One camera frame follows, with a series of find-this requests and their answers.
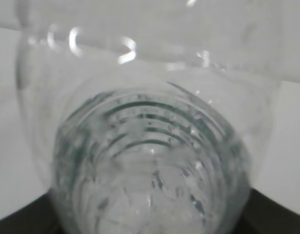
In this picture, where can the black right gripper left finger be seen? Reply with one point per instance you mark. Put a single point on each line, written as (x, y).
(38, 217)

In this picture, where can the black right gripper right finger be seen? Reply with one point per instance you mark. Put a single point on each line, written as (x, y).
(264, 216)

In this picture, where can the clear plastic water bottle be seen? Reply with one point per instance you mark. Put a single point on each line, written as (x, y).
(148, 116)

